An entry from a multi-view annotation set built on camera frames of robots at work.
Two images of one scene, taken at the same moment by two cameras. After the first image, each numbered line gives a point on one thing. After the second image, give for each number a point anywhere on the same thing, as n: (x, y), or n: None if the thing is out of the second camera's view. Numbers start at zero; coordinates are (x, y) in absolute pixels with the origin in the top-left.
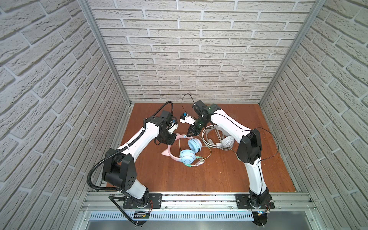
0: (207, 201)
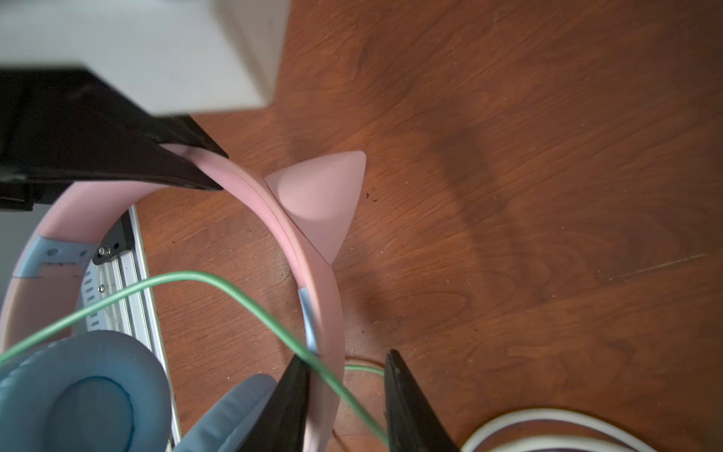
0: (137, 314)
